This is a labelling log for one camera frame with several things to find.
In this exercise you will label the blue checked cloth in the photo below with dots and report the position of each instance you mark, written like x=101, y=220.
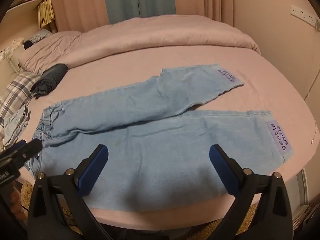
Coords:
x=40, y=35

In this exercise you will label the pink pillow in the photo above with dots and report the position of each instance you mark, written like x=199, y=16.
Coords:
x=47, y=48

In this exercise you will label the woven straw rug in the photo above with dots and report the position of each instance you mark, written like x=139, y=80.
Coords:
x=23, y=195

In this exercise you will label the white wall power strip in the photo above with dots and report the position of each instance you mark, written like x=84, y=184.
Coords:
x=305, y=14

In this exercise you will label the crumpled light blue cloth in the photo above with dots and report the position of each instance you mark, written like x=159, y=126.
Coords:
x=15, y=126

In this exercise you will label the pink duvet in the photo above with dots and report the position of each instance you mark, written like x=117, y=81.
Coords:
x=160, y=33

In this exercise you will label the yellow tassel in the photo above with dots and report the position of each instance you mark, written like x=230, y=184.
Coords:
x=45, y=12

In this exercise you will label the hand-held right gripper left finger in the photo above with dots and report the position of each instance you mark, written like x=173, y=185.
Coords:
x=93, y=165

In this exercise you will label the stack of books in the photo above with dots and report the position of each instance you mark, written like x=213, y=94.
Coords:
x=305, y=215

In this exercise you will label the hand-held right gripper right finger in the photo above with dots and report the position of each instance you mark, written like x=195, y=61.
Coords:
x=223, y=166

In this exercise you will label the white plush toy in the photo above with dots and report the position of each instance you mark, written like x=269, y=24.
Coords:
x=8, y=51

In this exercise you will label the dark grey folded cloth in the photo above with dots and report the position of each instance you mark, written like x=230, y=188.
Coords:
x=50, y=78

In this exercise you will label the bed with pink sheet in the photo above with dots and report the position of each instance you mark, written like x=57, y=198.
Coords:
x=175, y=62

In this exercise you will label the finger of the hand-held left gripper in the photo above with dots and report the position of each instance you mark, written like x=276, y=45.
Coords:
x=30, y=148

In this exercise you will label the plaid cloth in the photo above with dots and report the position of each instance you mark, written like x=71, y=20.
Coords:
x=13, y=96

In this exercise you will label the light blue denim pants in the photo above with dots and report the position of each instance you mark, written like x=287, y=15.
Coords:
x=155, y=135

